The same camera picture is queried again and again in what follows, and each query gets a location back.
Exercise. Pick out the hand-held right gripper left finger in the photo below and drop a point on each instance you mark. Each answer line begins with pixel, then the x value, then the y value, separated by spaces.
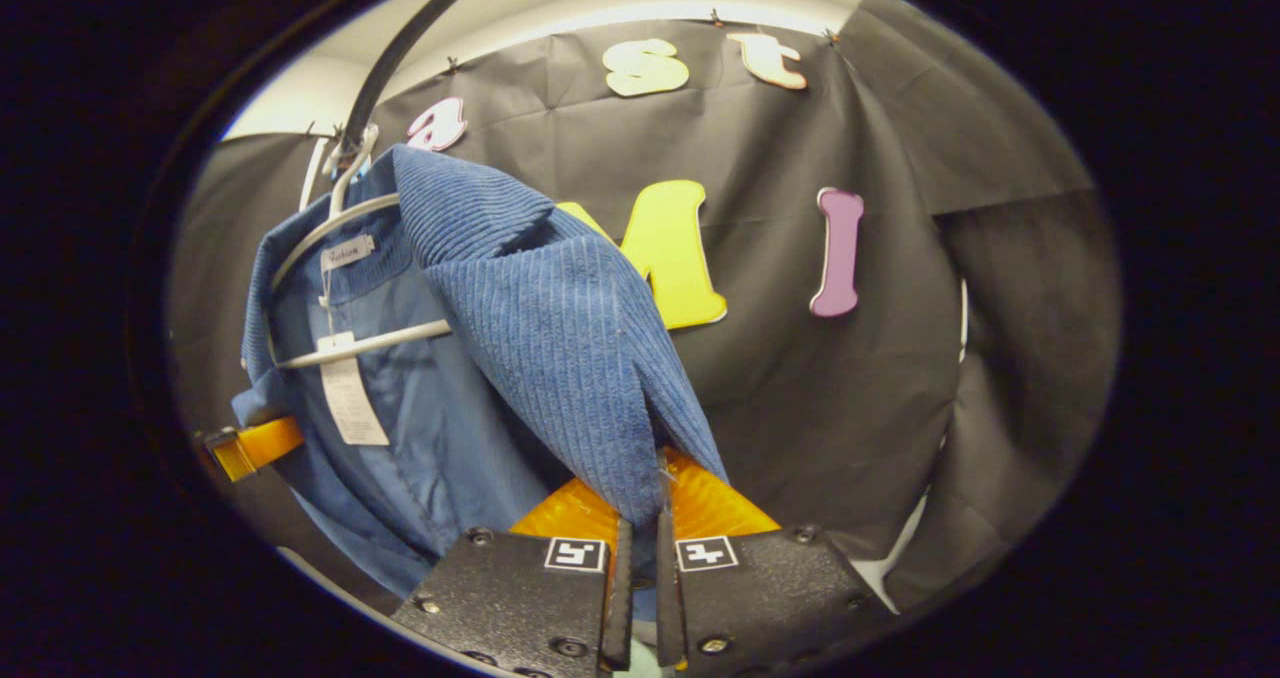
pixel 520 598

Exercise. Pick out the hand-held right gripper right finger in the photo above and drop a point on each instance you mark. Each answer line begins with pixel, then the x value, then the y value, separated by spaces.
pixel 760 598

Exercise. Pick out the black clothes rack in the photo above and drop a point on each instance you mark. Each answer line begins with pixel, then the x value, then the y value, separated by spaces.
pixel 400 48

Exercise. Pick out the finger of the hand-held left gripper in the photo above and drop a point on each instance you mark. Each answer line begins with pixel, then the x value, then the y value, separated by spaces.
pixel 265 443

